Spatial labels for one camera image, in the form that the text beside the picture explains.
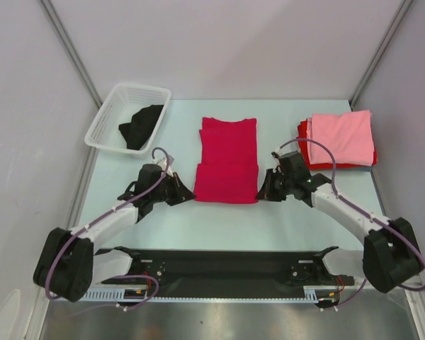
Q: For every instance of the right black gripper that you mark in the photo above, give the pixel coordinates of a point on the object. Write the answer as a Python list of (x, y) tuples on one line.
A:
[(273, 186)]

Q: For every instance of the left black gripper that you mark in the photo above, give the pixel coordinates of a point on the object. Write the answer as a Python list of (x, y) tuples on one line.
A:
[(181, 193)]

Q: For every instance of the magenta t shirt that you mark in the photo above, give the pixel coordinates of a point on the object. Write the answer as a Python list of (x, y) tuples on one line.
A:
[(228, 172)]

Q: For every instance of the white plastic basket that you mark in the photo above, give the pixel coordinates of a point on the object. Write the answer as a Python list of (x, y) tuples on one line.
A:
[(124, 100)]

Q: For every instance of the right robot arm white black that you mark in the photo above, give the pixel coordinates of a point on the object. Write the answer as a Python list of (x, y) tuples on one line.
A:
[(390, 254)]

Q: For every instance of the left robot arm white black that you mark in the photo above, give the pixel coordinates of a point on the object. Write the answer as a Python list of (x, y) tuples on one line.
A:
[(71, 260)]

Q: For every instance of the red folded t shirt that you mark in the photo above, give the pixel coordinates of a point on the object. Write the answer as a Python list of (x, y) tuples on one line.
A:
[(304, 146)]

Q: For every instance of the black t shirt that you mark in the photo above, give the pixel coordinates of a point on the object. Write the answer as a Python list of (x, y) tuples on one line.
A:
[(137, 132)]

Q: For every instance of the pink folded t shirt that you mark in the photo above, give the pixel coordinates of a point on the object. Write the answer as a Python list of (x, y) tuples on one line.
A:
[(346, 137)]

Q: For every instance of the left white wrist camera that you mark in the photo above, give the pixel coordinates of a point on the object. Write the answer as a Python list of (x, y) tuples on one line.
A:
[(165, 163)]

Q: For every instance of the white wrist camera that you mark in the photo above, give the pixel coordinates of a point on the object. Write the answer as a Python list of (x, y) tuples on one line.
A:
[(277, 155), (165, 163)]

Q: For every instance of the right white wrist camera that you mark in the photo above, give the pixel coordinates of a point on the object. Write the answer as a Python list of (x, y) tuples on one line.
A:
[(277, 155)]

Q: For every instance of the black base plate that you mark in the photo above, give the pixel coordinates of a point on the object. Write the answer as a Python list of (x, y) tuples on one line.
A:
[(231, 274)]

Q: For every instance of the white slotted cable duct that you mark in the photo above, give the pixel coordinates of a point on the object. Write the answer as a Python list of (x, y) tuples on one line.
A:
[(113, 295)]

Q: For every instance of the right corner aluminium post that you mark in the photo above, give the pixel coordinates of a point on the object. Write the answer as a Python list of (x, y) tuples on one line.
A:
[(389, 35)]

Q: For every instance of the corner aluminium post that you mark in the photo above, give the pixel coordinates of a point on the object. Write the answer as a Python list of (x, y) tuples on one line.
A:
[(68, 46), (389, 35)]

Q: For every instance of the left corner aluminium post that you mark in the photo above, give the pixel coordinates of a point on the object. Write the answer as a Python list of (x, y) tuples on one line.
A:
[(68, 46)]

